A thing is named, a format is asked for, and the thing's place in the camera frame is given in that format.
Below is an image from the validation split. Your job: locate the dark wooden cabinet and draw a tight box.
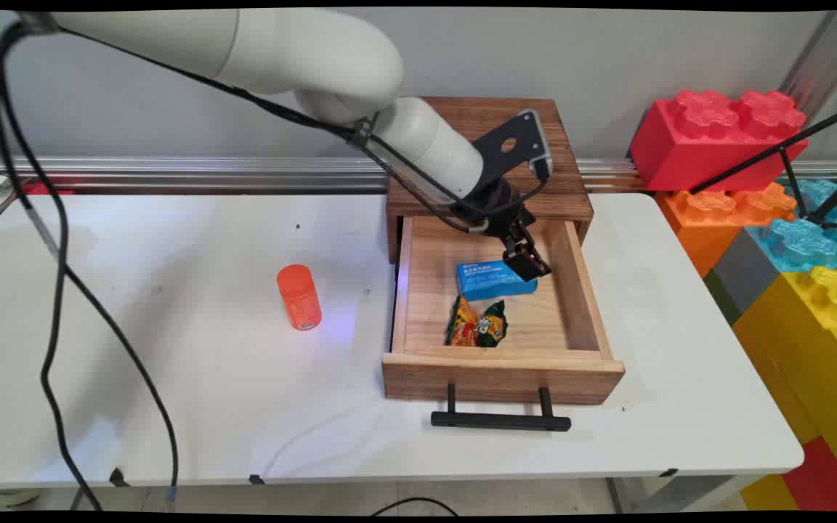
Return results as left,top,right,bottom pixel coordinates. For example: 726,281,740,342
386,97,595,266

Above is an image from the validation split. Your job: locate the flat red toy brick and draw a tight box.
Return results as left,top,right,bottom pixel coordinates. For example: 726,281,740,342
782,436,837,513

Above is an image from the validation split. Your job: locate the yellow green snack bag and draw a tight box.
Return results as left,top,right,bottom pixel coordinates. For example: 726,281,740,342
445,294,509,348

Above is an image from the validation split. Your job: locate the aluminium frame post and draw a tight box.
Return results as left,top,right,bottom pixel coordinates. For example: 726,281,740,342
778,11,837,124

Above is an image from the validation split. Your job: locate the big red toy brick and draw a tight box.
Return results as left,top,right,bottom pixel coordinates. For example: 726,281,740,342
629,89,810,193

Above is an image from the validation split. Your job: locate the small yellow toy brick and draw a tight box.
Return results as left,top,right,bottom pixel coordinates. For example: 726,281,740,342
740,472,801,511

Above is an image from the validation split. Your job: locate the blue cardboard box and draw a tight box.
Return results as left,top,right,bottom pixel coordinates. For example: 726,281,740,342
456,258,539,302

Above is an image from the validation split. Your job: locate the big orange toy brick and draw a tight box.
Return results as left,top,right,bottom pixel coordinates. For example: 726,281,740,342
655,182,798,279

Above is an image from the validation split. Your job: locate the black tripod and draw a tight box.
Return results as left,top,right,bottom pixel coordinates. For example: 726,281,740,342
687,100,837,232

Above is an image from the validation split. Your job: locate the orange plastic bottle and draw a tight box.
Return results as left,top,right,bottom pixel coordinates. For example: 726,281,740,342
276,264,323,331

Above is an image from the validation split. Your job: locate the aluminium rail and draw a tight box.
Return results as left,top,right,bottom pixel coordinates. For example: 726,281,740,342
0,156,837,193

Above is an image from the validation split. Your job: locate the black drawer handle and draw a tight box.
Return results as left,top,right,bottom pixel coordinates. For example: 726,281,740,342
431,383,573,433

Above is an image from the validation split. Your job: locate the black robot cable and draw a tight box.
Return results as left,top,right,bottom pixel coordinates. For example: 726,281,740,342
0,18,550,513

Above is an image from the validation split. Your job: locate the black floor cable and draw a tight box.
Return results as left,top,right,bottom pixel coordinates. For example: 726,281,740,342
371,498,459,516

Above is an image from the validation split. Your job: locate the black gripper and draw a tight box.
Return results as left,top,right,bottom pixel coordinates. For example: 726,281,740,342
451,177,554,283

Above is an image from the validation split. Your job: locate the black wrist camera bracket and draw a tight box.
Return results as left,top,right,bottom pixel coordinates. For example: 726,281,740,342
471,110,554,198

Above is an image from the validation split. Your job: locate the big blue toy brick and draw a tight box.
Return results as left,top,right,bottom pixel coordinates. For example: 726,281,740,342
745,178,837,273

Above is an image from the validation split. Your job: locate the big yellow toy brick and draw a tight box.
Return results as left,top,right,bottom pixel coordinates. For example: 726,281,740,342
732,265,837,502

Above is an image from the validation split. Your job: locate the big grey toy brick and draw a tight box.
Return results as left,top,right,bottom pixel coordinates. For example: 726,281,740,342
703,229,783,324

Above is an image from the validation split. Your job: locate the light wooden drawer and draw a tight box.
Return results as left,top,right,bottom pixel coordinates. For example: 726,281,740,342
381,214,626,406

